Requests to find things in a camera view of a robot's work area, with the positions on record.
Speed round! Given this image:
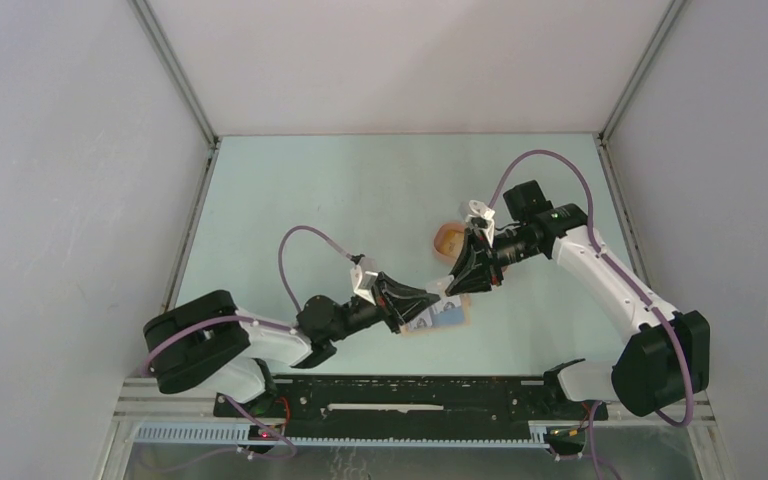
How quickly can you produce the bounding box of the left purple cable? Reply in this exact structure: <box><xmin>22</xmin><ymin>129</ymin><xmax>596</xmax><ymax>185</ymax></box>
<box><xmin>140</xmin><ymin>225</ymin><xmax>359</xmax><ymax>458</ymax></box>

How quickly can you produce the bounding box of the pink oval card tray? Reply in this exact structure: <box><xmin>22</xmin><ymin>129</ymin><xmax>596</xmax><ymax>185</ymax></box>
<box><xmin>431</xmin><ymin>221</ymin><xmax>511</xmax><ymax>272</ymax></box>

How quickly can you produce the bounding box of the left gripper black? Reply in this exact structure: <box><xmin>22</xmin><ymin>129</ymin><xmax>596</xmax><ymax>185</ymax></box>
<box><xmin>328</xmin><ymin>271</ymin><xmax>439</xmax><ymax>342</ymax></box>

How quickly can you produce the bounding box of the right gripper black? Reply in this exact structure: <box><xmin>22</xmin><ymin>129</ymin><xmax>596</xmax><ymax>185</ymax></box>
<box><xmin>443</xmin><ymin>227</ymin><xmax>540</xmax><ymax>298</ymax></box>

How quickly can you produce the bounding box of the silver white VIP card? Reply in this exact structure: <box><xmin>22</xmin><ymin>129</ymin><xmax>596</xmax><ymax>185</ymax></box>
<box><xmin>403</xmin><ymin>298</ymin><xmax>465</xmax><ymax>333</ymax></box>

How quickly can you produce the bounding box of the purple cable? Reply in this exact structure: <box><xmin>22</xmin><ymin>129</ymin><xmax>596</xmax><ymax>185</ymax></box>
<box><xmin>140</xmin><ymin>225</ymin><xmax>359</xmax><ymax>458</ymax></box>
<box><xmin>486</xmin><ymin>149</ymin><xmax>697</xmax><ymax>480</ymax></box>

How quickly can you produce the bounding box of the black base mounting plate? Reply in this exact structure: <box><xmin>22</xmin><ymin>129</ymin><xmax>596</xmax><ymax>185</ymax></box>
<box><xmin>213</xmin><ymin>374</ymin><xmax>590</xmax><ymax>440</ymax></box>

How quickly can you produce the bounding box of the white cable duct strip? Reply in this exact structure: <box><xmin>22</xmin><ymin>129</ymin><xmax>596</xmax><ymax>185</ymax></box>
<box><xmin>133</xmin><ymin>422</ymin><xmax>549</xmax><ymax>449</ymax></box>

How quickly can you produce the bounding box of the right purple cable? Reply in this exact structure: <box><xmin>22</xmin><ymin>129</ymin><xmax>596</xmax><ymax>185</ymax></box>
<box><xmin>486</xmin><ymin>149</ymin><xmax>697</xmax><ymax>480</ymax></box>

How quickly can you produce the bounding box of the aluminium frame rail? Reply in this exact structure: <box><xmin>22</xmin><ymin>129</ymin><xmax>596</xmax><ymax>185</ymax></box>
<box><xmin>128</xmin><ymin>0</ymin><xmax>220</xmax><ymax>150</ymax></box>

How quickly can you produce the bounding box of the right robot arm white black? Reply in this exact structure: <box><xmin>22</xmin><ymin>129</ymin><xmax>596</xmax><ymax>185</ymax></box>
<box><xmin>446</xmin><ymin>181</ymin><xmax>711</xmax><ymax>418</ymax></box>

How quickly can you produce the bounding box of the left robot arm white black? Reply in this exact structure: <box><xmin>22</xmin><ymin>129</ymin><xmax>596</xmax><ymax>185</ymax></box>
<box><xmin>142</xmin><ymin>273</ymin><xmax>440</xmax><ymax>417</ymax></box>

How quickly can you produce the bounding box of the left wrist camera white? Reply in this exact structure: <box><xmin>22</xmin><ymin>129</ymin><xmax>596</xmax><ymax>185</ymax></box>
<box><xmin>350</xmin><ymin>254</ymin><xmax>379</xmax><ymax>305</ymax></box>

